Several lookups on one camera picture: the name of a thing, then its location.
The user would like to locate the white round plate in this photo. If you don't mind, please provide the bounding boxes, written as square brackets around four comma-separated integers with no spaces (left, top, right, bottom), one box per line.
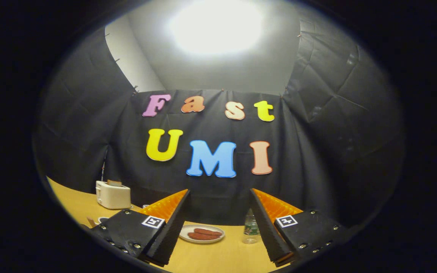
[179,224,226,244]

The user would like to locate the clear plastic water bottle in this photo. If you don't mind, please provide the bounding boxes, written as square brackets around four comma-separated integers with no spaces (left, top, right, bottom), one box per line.
[242,208,262,245]

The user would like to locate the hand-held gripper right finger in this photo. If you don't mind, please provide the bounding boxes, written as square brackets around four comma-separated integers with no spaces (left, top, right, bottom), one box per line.
[249,188,356,268]

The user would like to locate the red sausage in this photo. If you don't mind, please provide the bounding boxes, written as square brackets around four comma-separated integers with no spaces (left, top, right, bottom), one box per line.
[187,232,221,241]
[194,228,223,237]

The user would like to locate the white cup with wooden handle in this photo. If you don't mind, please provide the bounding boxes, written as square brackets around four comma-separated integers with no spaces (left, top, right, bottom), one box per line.
[86,216,110,229]

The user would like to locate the wooden table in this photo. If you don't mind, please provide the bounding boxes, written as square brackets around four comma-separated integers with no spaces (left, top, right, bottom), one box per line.
[46,176,303,273]

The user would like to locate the cream toaster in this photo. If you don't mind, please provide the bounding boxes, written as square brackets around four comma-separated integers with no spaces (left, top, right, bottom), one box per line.
[96,180,132,210]

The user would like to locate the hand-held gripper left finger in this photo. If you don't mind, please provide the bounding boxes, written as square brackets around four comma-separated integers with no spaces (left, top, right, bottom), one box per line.
[90,188,191,267]

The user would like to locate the bright ceiling light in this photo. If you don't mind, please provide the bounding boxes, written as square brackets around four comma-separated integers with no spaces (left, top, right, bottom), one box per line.
[167,0,265,56]

